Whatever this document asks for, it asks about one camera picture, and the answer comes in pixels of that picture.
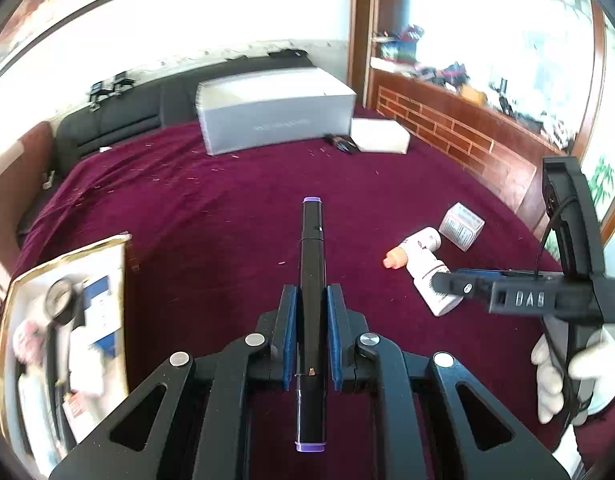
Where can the white cardboard box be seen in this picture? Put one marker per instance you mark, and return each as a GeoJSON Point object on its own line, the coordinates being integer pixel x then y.
{"type": "Point", "coordinates": [379, 136]}

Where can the black marker purple cap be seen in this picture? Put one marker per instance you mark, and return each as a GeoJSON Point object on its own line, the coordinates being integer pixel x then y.
{"type": "Point", "coordinates": [312, 326]}

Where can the small black battery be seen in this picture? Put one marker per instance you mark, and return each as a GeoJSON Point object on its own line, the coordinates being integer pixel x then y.
{"type": "Point", "coordinates": [343, 144]}

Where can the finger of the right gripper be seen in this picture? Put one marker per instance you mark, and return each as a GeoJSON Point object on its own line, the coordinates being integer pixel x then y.
{"type": "Point", "coordinates": [468, 283]}

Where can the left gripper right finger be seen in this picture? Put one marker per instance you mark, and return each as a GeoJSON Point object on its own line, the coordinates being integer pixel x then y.
{"type": "Point", "coordinates": [344, 326]}

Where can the brown chair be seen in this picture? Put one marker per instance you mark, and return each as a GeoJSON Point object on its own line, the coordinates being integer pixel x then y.
{"type": "Point", "coordinates": [22, 169]}

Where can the maroon bed blanket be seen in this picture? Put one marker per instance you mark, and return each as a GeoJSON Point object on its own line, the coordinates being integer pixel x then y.
{"type": "Point", "coordinates": [218, 237]}

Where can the clutter on cabinet top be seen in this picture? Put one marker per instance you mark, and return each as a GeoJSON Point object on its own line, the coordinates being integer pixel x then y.
{"type": "Point", "coordinates": [396, 55]}

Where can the small white square box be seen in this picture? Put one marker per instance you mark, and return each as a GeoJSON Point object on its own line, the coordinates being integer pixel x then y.
{"type": "Point", "coordinates": [461, 226]}

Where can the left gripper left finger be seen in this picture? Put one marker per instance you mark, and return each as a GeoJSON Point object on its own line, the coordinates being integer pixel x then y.
{"type": "Point", "coordinates": [280, 330]}

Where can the gold tray box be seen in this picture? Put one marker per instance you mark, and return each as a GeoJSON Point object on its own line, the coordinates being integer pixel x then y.
{"type": "Point", "coordinates": [62, 362]}

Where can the grey shoe box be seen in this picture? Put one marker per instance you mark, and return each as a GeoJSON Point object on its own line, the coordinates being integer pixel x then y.
{"type": "Point", "coordinates": [272, 107]}

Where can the brick pattern wooden cabinet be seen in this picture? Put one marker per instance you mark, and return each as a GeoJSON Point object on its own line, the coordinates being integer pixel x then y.
{"type": "Point", "coordinates": [552, 52]}

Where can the white tube orange cap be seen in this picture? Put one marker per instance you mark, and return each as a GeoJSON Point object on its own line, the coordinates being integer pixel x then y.
{"type": "Point", "coordinates": [426, 239]}

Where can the white gloved right hand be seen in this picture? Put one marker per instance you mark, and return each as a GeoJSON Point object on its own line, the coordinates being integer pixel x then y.
{"type": "Point", "coordinates": [597, 362]}

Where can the black clips on headboard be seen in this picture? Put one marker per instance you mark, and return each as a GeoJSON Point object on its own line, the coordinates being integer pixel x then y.
{"type": "Point", "coordinates": [100, 91]}

